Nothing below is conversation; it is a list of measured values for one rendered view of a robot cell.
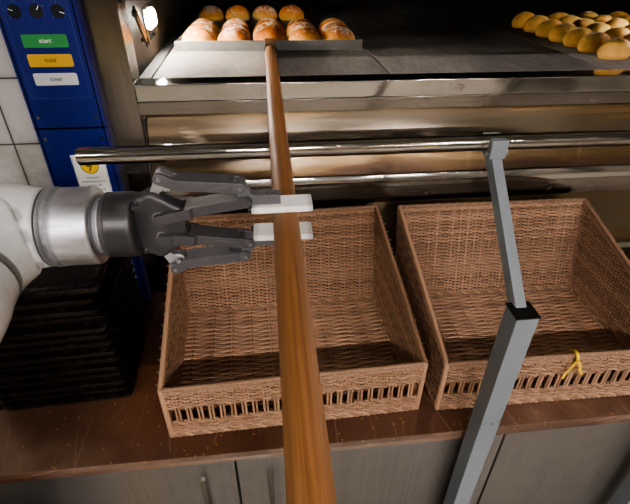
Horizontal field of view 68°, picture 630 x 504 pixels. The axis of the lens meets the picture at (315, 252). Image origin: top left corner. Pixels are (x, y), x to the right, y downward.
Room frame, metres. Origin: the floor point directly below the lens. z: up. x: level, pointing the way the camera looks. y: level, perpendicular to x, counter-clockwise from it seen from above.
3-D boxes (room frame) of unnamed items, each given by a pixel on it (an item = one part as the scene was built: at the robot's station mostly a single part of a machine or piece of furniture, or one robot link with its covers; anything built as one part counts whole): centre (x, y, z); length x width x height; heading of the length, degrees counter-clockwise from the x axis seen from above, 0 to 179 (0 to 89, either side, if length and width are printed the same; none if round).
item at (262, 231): (0.48, 0.04, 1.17); 0.07 x 0.03 x 0.01; 96
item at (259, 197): (0.47, 0.07, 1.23); 0.05 x 0.01 x 0.03; 96
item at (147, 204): (0.46, 0.19, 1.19); 0.09 x 0.07 x 0.08; 96
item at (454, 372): (0.93, -0.52, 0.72); 0.56 x 0.49 x 0.28; 96
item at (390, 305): (0.86, 0.07, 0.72); 0.56 x 0.49 x 0.28; 98
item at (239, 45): (1.65, 0.16, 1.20); 0.55 x 0.36 x 0.03; 96
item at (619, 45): (1.70, -1.00, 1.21); 0.61 x 0.48 x 0.06; 7
